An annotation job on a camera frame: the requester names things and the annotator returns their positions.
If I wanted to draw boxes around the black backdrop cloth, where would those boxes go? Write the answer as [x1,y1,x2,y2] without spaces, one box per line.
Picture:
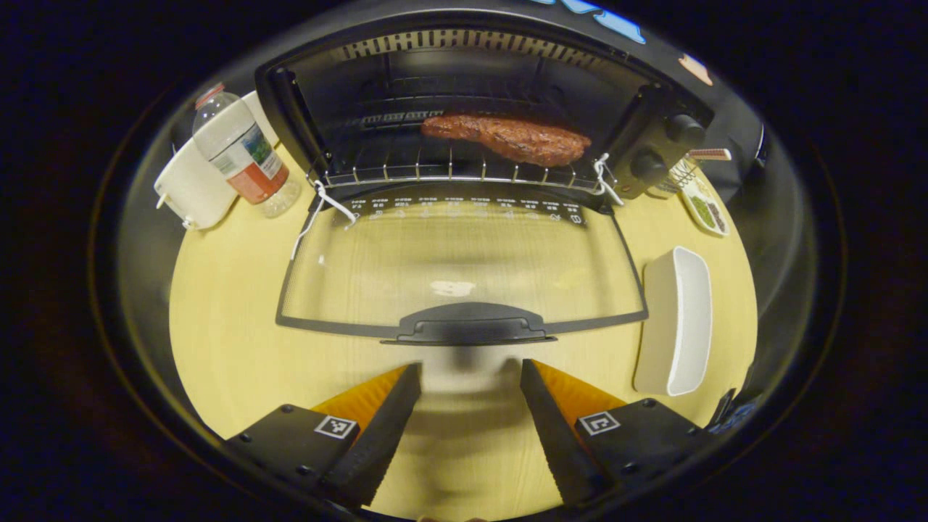
[120,0,820,407]

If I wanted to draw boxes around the black electric oven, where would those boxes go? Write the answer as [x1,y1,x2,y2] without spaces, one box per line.
[254,11,715,345]

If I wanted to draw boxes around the white divided dish of beans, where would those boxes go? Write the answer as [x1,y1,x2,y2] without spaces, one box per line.
[678,174,730,237]

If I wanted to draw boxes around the clear plastic water bottle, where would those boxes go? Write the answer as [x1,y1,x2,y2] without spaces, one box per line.
[192,83,302,218]

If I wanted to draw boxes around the wire utensil holder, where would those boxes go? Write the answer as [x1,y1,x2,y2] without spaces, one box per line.
[656,158,700,198]

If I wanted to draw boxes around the white rectangular tray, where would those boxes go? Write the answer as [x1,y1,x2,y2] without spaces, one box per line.
[633,246,713,397]

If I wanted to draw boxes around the white toaster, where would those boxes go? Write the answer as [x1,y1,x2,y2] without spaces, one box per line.
[154,91,280,231]

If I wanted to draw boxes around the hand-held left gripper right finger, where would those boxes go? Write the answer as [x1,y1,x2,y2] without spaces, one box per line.
[519,359,715,508]

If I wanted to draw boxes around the brown meat slice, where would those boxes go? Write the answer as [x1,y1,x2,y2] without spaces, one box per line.
[421,113,592,167]

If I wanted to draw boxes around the white cord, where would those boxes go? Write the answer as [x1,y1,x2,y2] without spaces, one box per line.
[290,180,360,262]
[592,153,624,207]

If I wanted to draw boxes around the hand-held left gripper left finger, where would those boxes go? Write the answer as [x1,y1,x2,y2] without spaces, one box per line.
[226,362,423,508]

